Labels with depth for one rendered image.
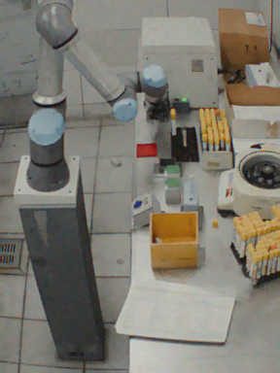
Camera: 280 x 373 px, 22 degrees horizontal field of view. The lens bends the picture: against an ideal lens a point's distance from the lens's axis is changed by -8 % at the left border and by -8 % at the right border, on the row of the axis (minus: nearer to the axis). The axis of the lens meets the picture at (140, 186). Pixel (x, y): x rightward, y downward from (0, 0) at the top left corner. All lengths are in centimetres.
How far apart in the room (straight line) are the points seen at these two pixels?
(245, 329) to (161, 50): 115
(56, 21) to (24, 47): 200
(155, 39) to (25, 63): 160
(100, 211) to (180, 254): 164
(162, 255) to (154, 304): 16
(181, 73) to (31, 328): 129
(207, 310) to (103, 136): 235
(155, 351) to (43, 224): 72
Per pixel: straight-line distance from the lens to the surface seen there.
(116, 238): 353
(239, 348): 189
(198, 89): 272
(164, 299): 201
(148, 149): 255
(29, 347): 307
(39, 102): 235
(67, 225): 240
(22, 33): 403
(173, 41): 263
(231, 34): 302
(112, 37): 407
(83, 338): 285
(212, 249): 217
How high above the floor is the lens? 236
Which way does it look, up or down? 38 degrees down
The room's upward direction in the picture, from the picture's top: 4 degrees counter-clockwise
